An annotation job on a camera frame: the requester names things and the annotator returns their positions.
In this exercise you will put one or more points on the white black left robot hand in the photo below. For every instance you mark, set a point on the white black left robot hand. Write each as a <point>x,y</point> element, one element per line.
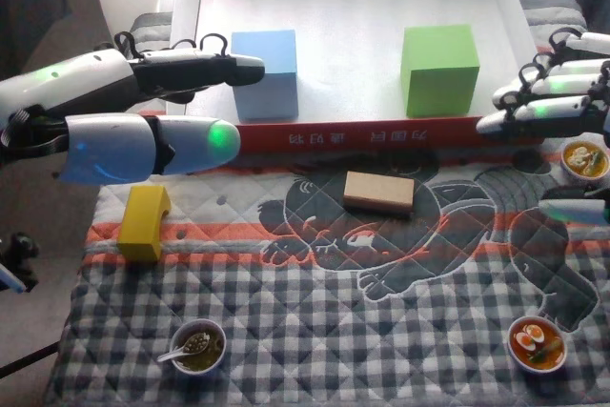
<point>95,78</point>

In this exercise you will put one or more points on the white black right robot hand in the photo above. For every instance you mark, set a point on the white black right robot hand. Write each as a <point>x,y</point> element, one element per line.
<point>548,109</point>

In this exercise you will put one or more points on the green cube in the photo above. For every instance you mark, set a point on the green cube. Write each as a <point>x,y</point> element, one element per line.
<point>438,87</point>

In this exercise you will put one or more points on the blue cube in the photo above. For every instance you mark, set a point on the blue cube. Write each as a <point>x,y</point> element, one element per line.
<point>267,97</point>

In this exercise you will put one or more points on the red and white cardboard tray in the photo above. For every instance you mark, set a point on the red and white cardboard tray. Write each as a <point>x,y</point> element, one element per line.
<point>348,68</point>

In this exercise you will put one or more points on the toy bowl of yellow noodles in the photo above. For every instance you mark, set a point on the toy bowl of yellow noodles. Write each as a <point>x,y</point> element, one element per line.
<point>583,159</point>

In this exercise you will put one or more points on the yellow arch block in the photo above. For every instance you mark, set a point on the yellow arch block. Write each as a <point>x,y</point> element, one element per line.
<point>140,223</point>

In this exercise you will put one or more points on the brown rectangular wooden block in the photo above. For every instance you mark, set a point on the brown rectangular wooden block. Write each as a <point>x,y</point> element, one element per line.
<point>379,190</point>

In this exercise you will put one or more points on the toy bowl of egg ramen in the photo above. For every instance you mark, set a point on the toy bowl of egg ramen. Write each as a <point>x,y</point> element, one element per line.
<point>536,345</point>

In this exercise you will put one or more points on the white toy spoon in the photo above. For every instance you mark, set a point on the white toy spoon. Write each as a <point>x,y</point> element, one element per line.
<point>174,354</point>

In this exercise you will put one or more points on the toy bowl of green soup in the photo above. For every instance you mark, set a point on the toy bowl of green soup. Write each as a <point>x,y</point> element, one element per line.
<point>202,359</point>

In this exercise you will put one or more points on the grey quilt with printed bear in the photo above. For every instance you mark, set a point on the grey quilt with printed bear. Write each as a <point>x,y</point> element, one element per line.
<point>310,307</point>

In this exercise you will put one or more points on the black clamp mount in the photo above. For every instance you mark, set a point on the black clamp mount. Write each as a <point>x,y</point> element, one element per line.
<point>19,254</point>

